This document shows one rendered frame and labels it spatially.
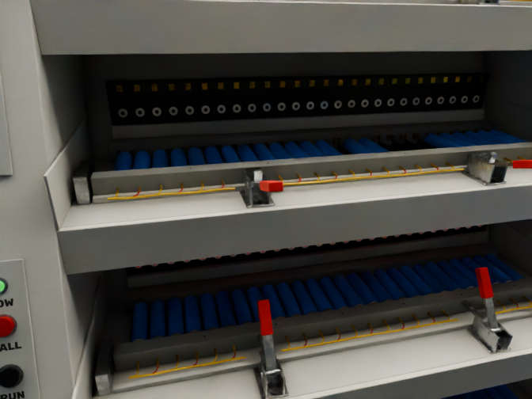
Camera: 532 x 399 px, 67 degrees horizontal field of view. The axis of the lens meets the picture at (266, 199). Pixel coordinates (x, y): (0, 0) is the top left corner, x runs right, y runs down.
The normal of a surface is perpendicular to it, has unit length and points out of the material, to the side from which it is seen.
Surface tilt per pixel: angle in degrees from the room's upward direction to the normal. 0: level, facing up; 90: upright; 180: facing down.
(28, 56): 90
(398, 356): 21
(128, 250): 111
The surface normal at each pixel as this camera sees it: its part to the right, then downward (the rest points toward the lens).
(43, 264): 0.22, 0.06
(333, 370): 0.01, -0.91
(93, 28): 0.24, 0.41
